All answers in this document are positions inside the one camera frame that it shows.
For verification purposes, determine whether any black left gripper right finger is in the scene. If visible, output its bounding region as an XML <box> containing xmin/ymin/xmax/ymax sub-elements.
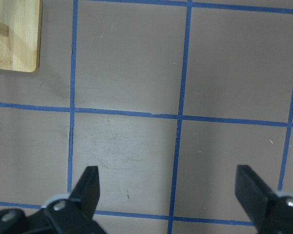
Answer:
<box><xmin>235</xmin><ymin>165</ymin><xmax>293</xmax><ymax>234</ymax></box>

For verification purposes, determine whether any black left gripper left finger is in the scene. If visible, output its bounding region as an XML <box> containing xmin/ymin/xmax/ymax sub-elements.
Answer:
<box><xmin>43</xmin><ymin>166</ymin><xmax>99</xmax><ymax>234</ymax></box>

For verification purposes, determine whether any bamboo mug tree stand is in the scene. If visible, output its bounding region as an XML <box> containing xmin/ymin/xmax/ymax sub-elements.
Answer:
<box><xmin>0</xmin><ymin>0</ymin><xmax>42</xmax><ymax>73</ymax></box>

